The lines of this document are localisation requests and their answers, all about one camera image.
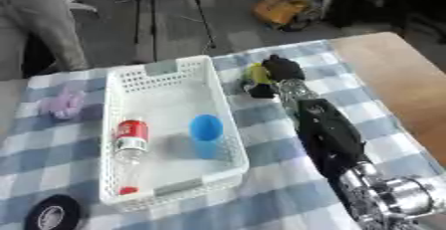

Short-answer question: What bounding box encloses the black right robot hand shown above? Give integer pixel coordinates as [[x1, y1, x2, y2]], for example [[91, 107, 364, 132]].
[[242, 54, 309, 100]]

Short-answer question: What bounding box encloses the yellow-green toy fruit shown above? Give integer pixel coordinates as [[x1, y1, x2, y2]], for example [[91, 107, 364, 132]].
[[240, 62, 276, 87]]

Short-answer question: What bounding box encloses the orange bag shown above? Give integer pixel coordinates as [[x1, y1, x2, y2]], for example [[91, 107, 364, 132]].
[[251, 0, 318, 27]]

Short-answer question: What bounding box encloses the blue plastic cup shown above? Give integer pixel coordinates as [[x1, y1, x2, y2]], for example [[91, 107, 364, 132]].
[[188, 114, 225, 160]]

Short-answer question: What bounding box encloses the white plastic basket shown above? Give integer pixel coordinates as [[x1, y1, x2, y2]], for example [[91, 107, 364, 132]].
[[98, 54, 251, 214]]

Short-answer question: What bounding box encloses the black tripod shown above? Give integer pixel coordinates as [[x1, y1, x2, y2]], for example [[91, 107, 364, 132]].
[[130, 0, 218, 63]]

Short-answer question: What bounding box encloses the clear bottle with red label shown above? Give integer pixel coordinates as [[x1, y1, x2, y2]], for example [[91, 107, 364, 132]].
[[111, 118, 152, 196]]

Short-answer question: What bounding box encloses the purple soft toy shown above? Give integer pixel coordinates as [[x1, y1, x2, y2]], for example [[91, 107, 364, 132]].
[[40, 91, 90, 120]]

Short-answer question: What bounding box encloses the person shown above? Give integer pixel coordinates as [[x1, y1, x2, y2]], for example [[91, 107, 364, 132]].
[[0, 0, 91, 82]]

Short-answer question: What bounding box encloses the black tape roll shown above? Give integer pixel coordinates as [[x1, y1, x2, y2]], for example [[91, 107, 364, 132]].
[[22, 194, 84, 230]]

